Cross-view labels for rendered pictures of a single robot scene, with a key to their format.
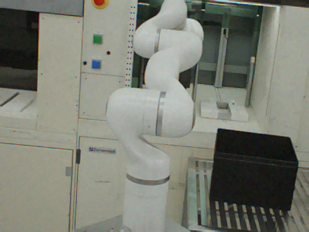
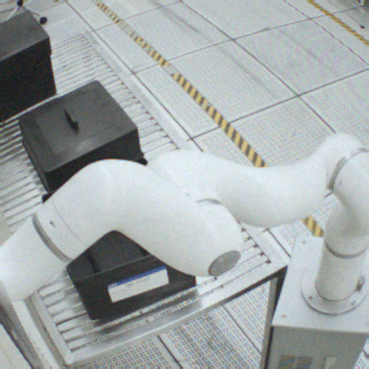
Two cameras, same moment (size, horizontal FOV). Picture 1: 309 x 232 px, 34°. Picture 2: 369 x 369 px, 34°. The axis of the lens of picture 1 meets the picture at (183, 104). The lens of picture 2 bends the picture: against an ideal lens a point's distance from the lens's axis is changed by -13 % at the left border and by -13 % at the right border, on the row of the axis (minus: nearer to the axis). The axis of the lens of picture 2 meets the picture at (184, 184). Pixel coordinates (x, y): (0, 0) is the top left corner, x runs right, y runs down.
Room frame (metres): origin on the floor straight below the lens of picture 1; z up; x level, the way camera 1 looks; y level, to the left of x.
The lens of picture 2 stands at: (1.92, 0.69, 2.03)
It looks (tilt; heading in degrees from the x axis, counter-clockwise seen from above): 47 degrees down; 246
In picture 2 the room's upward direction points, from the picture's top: 6 degrees counter-clockwise
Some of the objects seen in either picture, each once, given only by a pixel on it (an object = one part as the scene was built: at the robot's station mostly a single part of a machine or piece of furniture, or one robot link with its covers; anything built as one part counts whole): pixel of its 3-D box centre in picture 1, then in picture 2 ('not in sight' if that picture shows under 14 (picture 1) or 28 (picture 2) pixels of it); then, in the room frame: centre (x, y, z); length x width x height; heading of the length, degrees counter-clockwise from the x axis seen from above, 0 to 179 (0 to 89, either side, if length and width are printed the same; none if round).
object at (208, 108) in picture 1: (223, 108); not in sight; (2.28, -0.19, 0.89); 0.22 x 0.21 x 0.04; 1
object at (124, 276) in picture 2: (251, 166); (115, 241); (1.69, -0.26, 0.85); 0.28 x 0.28 x 0.17; 86
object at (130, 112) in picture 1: (139, 132); (362, 210); (1.28, 0.11, 1.07); 0.19 x 0.12 x 0.24; 89
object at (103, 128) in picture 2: not in sight; (73, 131); (1.63, -0.70, 0.83); 0.29 x 0.29 x 0.13; 3
